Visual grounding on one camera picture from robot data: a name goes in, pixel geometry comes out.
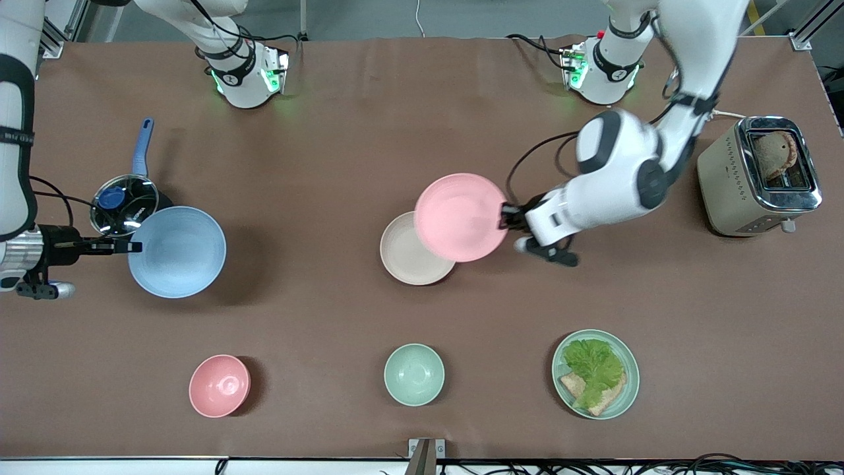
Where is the brown bread slice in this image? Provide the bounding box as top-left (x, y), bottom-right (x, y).
top-left (559, 371), bottom-right (627, 417)

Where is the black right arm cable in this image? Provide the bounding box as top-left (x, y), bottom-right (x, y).
top-left (29, 175), bottom-right (114, 230)

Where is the green plate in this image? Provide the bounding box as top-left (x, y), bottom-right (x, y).
top-left (552, 329), bottom-right (640, 420)

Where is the aluminium frame profile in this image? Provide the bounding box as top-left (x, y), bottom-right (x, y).
top-left (40, 0), bottom-right (90, 59)
top-left (742, 0), bottom-right (844, 52)

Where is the small green bowl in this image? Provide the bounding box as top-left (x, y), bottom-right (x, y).
top-left (384, 343), bottom-right (445, 407)

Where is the beige chrome toaster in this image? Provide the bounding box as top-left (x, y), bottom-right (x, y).
top-left (697, 116), bottom-right (824, 237)

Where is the grey connector box green light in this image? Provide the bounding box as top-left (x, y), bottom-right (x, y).
top-left (260, 47), bottom-right (289, 94)
top-left (560, 43), bottom-right (589, 90)

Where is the green lettuce leaf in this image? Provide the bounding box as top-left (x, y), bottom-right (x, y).
top-left (562, 338), bottom-right (626, 410)

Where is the beige plate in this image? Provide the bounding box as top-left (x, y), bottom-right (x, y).
top-left (380, 211), bottom-right (457, 286)

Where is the blue plate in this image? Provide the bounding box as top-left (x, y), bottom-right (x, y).
top-left (127, 206), bottom-right (227, 299)

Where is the small pink bowl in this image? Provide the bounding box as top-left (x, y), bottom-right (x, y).
top-left (189, 354), bottom-right (251, 418)

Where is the glass lid blue knob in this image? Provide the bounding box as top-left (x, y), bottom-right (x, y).
top-left (90, 174), bottom-right (160, 237)

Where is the toast slice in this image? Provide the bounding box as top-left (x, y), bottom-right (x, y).
top-left (752, 131), bottom-right (800, 183)

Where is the dark pot blue handle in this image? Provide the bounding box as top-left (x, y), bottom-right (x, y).
top-left (89, 117), bottom-right (175, 238)

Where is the pink plate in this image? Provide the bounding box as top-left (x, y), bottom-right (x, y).
top-left (414, 173), bottom-right (510, 263)

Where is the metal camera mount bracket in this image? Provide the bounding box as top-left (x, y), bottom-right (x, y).
top-left (407, 439), bottom-right (446, 475)

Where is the black cable bundle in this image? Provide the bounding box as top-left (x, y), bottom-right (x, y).
top-left (438, 452), bottom-right (844, 475)

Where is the black base cable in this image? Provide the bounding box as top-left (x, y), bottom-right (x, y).
top-left (227, 23), bottom-right (299, 52)
top-left (506, 33), bottom-right (574, 70)

